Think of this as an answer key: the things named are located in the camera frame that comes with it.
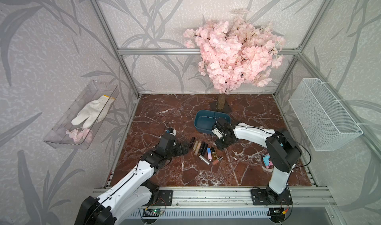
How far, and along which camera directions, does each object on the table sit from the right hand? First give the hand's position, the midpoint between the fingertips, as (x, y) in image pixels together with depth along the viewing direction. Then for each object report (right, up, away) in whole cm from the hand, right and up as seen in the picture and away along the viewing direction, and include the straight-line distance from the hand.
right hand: (220, 144), depth 92 cm
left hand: (-22, +2, -10) cm, 24 cm away
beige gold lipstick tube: (-16, 0, -1) cm, 16 cm away
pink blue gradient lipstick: (-7, -4, -5) cm, 10 cm away
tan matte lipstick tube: (-14, -2, -3) cm, 15 cm away
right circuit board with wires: (+25, -30, -20) cm, 44 cm away
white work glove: (-62, +22, -24) cm, 70 cm away
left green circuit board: (-33, -27, -22) cm, 48 cm away
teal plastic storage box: (-9, +14, +13) cm, 21 cm away
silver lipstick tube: (-10, -7, -7) cm, 15 cm away
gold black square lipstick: (-5, -4, -3) cm, 7 cm away
